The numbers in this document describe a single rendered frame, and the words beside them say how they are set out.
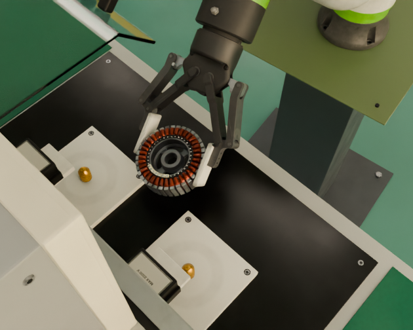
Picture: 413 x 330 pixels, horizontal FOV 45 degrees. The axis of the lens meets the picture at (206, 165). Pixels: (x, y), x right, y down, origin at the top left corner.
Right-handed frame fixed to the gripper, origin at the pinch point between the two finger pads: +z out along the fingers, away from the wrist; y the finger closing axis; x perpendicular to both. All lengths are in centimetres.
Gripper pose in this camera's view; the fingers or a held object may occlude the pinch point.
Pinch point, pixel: (172, 158)
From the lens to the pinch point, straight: 79.5
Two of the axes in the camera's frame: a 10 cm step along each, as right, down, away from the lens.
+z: -3.8, 9.0, 2.0
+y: -8.1, -4.3, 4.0
